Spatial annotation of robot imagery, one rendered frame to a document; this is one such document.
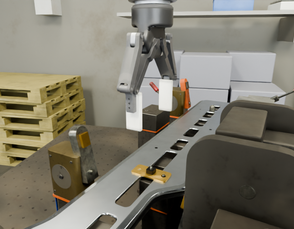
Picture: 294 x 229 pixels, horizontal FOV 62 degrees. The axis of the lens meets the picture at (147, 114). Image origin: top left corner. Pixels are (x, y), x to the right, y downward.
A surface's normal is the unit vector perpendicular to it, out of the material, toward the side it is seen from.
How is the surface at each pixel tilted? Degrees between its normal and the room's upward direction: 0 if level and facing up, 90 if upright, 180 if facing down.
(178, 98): 90
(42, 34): 90
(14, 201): 0
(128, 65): 63
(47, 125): 90
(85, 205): 0
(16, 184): 0
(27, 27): 90
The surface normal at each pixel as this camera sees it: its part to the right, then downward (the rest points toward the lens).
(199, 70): -0.23, 0.30
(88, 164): 0.86, -0.05
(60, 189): -0.48, 0.27
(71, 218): 0.00, -0.95
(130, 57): -0.42, -0.18
